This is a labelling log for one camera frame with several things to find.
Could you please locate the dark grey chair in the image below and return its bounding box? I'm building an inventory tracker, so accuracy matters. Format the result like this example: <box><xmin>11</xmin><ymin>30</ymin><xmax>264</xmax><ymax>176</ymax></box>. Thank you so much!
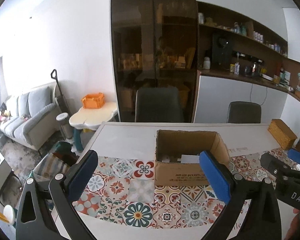
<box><xmin>227</xmin><ymin>101</ymin><xmax>262</xmax><ymax>124</ymax></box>
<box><xmin>135</xmin><ymin>87</ymin><xmax>184</xmax><ymax>123</ymax></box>

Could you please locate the cream flower-shaped side table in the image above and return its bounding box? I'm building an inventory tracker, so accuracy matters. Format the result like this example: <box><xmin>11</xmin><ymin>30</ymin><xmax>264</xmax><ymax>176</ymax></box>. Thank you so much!
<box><xmin>69</xmin><ymin>102</ymin><xmax>117</xmax><ymax>152</ymax></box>

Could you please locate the brown cardboard box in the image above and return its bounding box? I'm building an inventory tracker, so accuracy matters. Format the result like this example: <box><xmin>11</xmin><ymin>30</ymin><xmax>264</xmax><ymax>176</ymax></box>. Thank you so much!
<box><xmin>154</xmin><ymin>129</ymin><xmax>230</xmax><ymax>187</ymax></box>

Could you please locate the dark glass display cabinet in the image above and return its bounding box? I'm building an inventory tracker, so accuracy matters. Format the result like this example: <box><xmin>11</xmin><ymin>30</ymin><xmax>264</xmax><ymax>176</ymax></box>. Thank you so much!
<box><xmin>110</xmin><ymin>0</ymin><xmax>198</xmax><ymax>122</ymax></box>

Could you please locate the white long power bank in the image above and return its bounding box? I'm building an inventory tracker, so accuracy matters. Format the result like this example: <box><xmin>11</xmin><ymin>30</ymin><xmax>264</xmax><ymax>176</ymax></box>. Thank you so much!
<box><xmin>180</xmin><ymin>154</ymin><xmax>199</xmax><ymax>164</ymax></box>

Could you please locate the woven wicker box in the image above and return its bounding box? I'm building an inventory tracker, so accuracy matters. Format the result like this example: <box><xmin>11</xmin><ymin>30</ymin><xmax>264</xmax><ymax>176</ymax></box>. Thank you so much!
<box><xmin>268</xmin><ymin>119</ymin><xmax>297</xmax><ymax>150</ymax></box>

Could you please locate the black coffee machine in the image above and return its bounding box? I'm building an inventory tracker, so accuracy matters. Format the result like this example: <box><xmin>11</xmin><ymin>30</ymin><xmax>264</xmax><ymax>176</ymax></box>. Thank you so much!
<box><xmin>212</xmin><ymin>35</ymin><xmax>232</xmax><ymax>69</ymax></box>

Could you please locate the white cylindrical air purifier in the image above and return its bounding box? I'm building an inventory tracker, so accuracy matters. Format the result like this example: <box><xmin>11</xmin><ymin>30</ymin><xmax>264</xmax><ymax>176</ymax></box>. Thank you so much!
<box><xmin>56</xmin><ymin>112</ymin><xmax>74</xmax><ymax>143</ymax></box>

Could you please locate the dark grey chair left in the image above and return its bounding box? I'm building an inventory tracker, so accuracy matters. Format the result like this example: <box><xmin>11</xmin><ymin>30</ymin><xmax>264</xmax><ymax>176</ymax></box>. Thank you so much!
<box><xmin>135</xmin><ymin>87</ymin><xmax>184</xmax><ymax>123</ymax></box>

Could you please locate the striped fabric chair cushion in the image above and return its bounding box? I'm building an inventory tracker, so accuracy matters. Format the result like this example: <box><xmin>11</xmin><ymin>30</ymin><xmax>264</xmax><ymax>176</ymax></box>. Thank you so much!
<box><xmin>30</xmin><ymin>153</ymin><xmax>70</xmax><ymax>182</ymax></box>

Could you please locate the patterned tile table mat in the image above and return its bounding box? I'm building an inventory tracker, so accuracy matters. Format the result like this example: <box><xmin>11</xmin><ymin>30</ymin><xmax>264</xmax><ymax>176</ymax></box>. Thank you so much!
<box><xmin>72</xmin><ymin>147</ymin><xmax>298</xmax><ymax>229</ymax></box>

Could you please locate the orange plastic crate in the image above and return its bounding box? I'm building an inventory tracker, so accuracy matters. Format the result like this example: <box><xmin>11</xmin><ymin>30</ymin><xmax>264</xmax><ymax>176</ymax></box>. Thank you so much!
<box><xmin>81</xmin><ymin>93</ymin><xmax>106</xmax><ymax>109</ymax></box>

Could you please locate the white square power adapter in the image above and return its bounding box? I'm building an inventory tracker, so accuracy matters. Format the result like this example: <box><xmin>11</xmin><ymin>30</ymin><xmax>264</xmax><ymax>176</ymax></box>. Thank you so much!
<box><xmin>161</xmin><ymin>155</ymin><xmax>171</xmax><ymax>163</ymax></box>

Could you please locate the upright vacuum cleaner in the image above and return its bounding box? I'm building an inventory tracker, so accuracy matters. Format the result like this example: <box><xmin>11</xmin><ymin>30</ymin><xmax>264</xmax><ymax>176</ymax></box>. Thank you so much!
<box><xmin>50</xmin><ymin>69</ymin><xmax>71</xmax><ymax>115</ymax></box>

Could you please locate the dark grey chair right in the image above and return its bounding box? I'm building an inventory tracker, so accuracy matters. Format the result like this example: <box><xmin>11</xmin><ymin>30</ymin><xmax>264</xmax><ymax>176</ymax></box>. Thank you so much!
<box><xmin>227</xmin><ymin>101</ymin><xmax>262</xmax><ymax>124</ymax></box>

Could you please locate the wooden wall shelf unit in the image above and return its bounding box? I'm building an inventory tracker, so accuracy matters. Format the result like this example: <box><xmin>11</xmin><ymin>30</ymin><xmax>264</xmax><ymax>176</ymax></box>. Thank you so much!
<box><xmin>198</xmin><ymin>2</ymin><xmax>300</xmax><ymax>88</ymax></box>

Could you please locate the white jar on counter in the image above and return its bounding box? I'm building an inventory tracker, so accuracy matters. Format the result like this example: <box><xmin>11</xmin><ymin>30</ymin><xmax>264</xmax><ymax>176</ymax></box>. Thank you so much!
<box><xmin>203</xmin><ymin>57</ymin><xmax>211</xmax><ymax>70</ymax></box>

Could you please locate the grey sofa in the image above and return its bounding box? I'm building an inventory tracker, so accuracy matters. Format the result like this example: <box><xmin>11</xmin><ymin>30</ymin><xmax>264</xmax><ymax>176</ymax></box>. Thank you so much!
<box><xmin>0</xmin><ymin>83</ymin><xmax>60</xmax><ymax>151</ymax></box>

